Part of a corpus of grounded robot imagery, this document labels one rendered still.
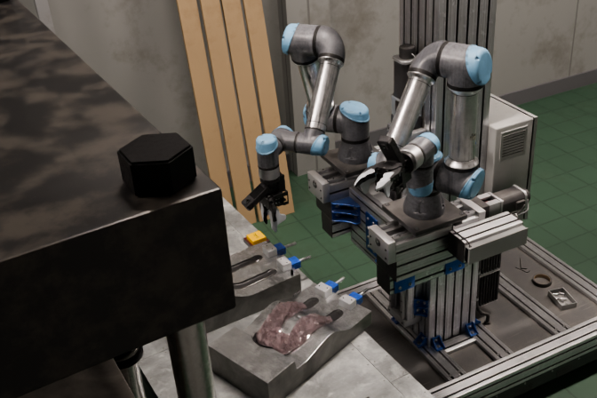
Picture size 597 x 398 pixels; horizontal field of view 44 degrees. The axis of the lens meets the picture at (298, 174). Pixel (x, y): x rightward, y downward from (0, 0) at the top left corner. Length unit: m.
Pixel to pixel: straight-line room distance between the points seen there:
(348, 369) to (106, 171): 1.52
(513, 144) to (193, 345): 2.07
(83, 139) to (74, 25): 3.28
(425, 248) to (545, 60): 3.73
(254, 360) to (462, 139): 0.97
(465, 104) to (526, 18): 3.60
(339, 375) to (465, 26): 1.27
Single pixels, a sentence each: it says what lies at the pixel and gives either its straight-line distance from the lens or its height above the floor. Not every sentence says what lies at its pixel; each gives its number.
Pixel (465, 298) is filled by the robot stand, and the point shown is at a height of 0.42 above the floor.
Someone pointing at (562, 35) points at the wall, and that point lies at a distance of 6.34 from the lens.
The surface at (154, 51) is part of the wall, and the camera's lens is 4.59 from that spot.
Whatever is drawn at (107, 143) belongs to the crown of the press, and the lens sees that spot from 1.15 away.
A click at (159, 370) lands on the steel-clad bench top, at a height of 0.80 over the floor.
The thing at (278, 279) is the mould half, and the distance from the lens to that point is 2.67.
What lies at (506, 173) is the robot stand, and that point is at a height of 1.02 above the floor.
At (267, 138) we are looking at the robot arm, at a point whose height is 1.36.
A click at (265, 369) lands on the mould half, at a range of 2.30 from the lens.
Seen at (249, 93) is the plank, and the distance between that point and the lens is 4.45.
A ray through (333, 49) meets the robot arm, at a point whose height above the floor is 1.59.
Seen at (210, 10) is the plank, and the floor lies 1.31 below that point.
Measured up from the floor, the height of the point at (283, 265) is 0.92.
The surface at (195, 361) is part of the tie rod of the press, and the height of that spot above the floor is 1.71.
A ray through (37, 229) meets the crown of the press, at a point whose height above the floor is 2.00.
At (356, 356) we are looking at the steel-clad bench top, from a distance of 2.48.
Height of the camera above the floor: 2.48
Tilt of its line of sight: 29 degrees down
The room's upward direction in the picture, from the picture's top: 4 degrees counter-clockwise
